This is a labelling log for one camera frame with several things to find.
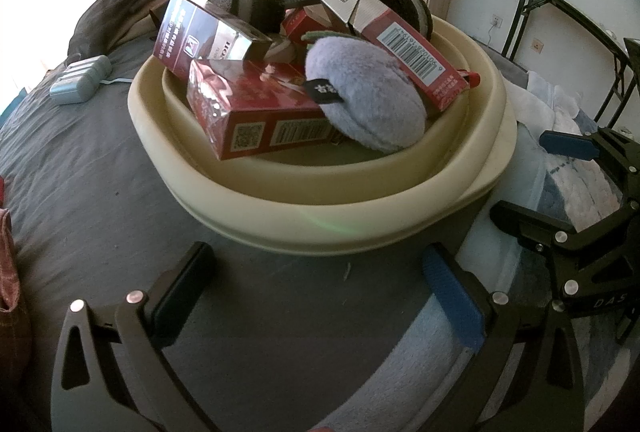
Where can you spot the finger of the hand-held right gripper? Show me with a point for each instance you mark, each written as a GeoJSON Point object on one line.
{"type": "Point", "coordinates": [570, 144]}
{"type": "Point", "coordinates": [530, 224]}

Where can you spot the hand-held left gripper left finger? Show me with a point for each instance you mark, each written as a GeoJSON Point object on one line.
{"type": "Point", "coordinates": [180, 284]}

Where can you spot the black and white round sponge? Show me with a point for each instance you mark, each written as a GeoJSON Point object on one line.
{"type": "Point", "coordinates": [415, 11]}

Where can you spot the maroon and silver box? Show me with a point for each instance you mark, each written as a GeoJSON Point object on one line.
{"type": "Point", "coordinates": [185, 36]}

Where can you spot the reddish checked cloth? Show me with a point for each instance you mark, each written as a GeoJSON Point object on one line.
{"type": "Point", "coordinates": [10, 272]}

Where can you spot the grey fluffy pad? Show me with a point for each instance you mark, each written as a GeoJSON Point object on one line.
{"type": "Point", "coordinates": [360, 96]}

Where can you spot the wall socket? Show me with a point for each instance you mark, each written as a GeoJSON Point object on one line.
{"type": "Point", "coordinates": [496, 21]}
{"type": "Point", "coordinates": [537, 45]}

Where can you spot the small red box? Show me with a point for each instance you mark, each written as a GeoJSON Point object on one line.
{"type": "Point", "coordinates": [300, 24]}

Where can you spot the long red barcode box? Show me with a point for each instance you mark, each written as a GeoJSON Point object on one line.
{"type": "Point", "coordinates": [400, 36]}

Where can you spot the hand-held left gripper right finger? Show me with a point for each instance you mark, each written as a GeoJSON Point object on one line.
{"type": "Point", "coordinates": [450, 297]}

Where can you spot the green felt piece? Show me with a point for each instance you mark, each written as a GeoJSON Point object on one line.
{"type": "Point", "coordinates": [320, 34]}

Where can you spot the dark grey jacket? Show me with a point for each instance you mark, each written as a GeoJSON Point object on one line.
{"type": "Point", "coordinates": [115, 6]}

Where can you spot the glossy red box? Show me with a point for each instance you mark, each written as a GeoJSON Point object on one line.
{"type": "Point", "coordinates": [250, 111]}

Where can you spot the cream plastic basin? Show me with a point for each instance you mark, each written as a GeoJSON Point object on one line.
{"type": "Point", "coordinates": [320, 212]}

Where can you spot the pale blue power strip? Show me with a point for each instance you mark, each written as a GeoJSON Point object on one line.
{"type": "Point", "coordinates": [80, 79]}

